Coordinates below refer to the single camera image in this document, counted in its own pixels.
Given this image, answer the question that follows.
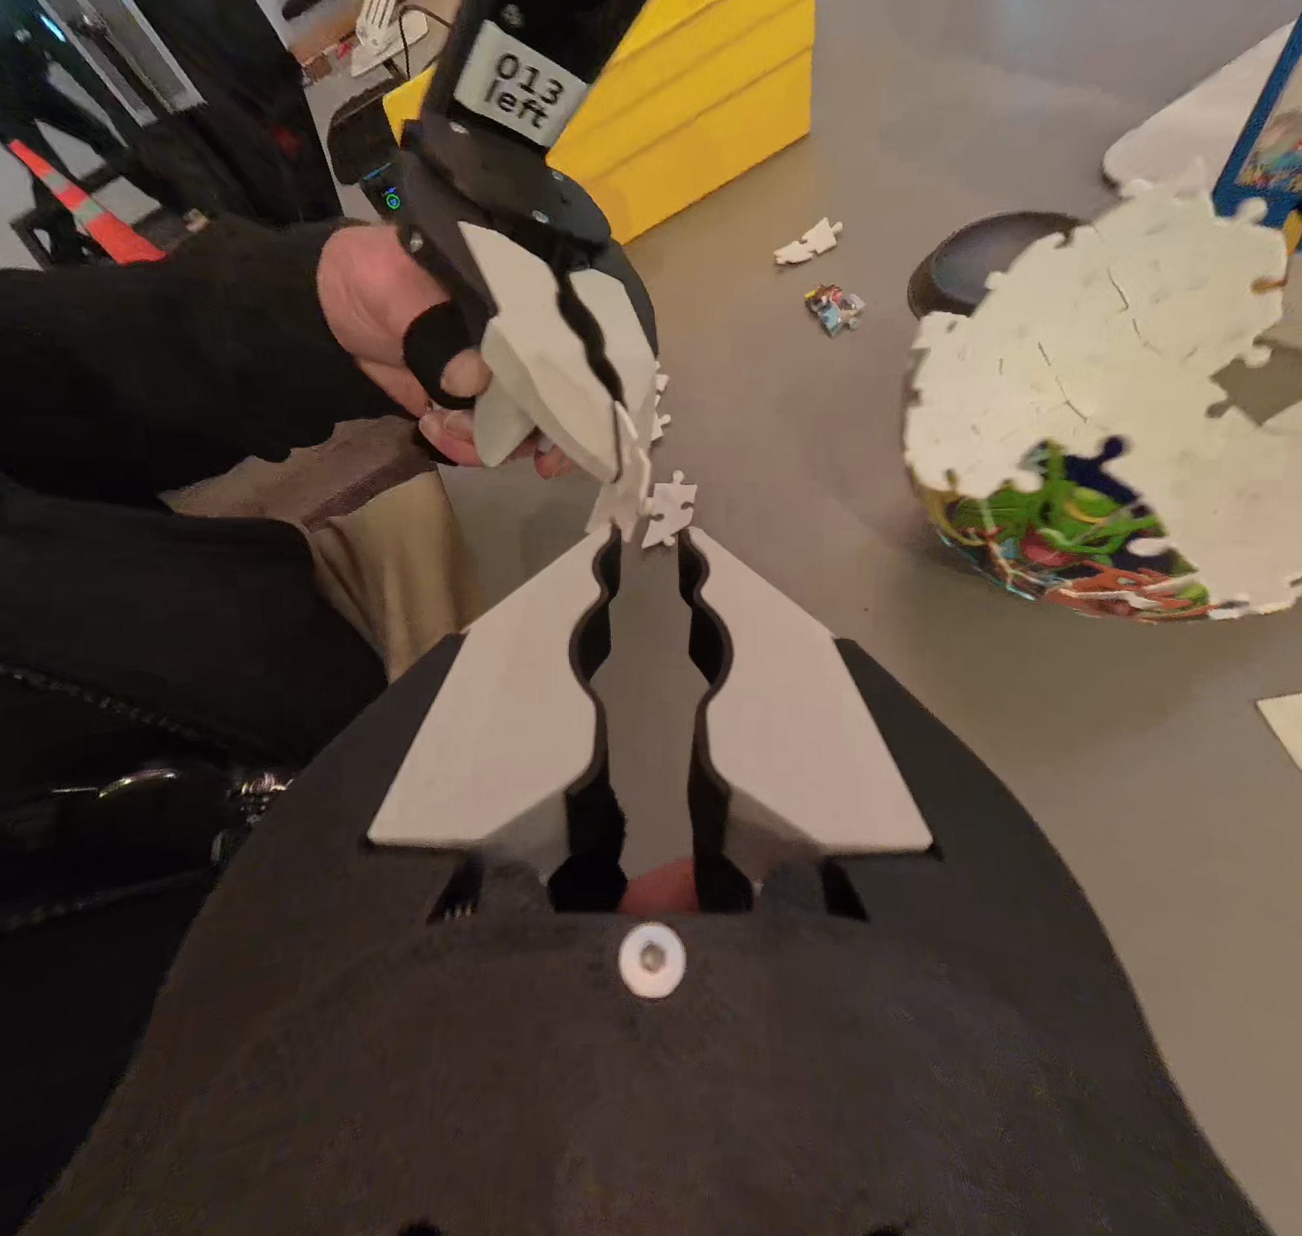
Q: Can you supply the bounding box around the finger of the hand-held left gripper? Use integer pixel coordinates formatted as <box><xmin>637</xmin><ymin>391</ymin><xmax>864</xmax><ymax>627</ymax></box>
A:
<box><xmin>455</xmin><ymin>222</ymin><xmax>626</xmax><ymax>481</ymax></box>
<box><xmin>568</xmin><ymin>273</ymin><xmax>661</xmax><ymax>415</ymax></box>

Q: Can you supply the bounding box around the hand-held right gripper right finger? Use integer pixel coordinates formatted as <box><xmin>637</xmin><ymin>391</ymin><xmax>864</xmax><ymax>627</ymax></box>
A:
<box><xmin>675</xmin><ymin>528</ymin><xmax>933</xmax><ymax>916</ymax></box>

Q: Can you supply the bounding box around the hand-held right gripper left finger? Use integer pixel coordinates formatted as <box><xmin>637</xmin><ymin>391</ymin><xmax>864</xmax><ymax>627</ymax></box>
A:
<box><xmin>365</xmin><ymin>528</ymin><xmax>628</xmax><ymax>914</ymax></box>

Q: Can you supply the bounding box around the half-built puzzle ball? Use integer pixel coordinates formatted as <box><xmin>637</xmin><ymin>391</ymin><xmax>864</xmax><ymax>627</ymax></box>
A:
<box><xmin>900</xmin><ymin>160</ymin><xmax>1302</xmax><ymax>627</ymax></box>

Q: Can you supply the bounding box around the person's left forearm black sleeve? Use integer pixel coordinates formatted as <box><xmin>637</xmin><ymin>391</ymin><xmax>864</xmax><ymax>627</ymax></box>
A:
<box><xmin>0</xmin><ymin>218</ymin><xmax>427</xmax><ymax>505</ymax></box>

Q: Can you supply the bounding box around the colourful puzzle piece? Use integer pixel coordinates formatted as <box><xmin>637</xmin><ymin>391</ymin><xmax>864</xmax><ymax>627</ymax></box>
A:
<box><xmin>802</xmin><ymin>286</ymin><xmax>868</xmax><ymax>338</ymax></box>

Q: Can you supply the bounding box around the black round ball stand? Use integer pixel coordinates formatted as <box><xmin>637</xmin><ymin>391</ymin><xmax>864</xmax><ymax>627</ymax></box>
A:
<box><xmin>905</xmin><ymin>211</ymin><xmax>1089</xmax><ymax>321</ymax></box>

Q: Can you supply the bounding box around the blue puzzle box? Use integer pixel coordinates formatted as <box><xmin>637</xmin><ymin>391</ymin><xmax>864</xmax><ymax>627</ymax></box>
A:
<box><xmin>1209</xmin><ymin>19</ymin><xmax>1302</xmax><ymax>250</ymax></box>

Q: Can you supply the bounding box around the person's left hand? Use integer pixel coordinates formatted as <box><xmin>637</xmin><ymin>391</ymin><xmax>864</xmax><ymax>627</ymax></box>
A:
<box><xmin>316</xmin><ymin>228</ymin><xmax>579</xmax><ymax>481</ymax></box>

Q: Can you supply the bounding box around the white ribbed stand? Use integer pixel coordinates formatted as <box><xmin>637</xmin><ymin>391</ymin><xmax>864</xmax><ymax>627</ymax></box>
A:
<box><xmin>348</xmin><ymin>0</ymin><xmax>431</xmax><ymax>77</ymax></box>

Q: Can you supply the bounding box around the person's beige trouser leg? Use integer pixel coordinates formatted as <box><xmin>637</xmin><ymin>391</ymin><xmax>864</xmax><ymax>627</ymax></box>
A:
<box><xmin>157</xmin><ymin>417</ymin><xmax>479</xmax><ymax>683</ymax></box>

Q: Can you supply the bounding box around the yellow plastic crate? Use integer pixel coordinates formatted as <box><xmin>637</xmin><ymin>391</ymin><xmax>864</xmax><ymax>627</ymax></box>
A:
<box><xmin>380</xmin><ymin>0</ymin><xmax>819</xmax><ymax>246</ymax></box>

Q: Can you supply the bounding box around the black hanging coat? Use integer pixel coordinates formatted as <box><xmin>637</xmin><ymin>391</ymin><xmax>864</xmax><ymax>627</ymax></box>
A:
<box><xmin>91</xmin><ymin>0</ymin><xmax>344</xmax><ymax>231</ymax></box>

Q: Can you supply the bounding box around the person's black jacket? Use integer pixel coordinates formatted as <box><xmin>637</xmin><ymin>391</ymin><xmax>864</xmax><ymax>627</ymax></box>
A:
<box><xmin>0</xmin><ymin>473</ymin><xmax>391</xmax><ymax>1236</ymax></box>

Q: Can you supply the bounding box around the orange striped barrier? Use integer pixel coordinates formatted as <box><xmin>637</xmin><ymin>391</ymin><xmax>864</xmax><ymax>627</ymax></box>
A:
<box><xmin>5</xmin><ymin>137</ymin><xmax>168</xmax><ymax>265</ymax></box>

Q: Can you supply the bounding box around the white paper sheet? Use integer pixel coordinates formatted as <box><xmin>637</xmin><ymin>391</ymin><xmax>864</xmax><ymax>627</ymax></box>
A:
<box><xmin>1254</xmin><ymin>693</ymin><xmax>1302</xmax><ymax>775</ymax></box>

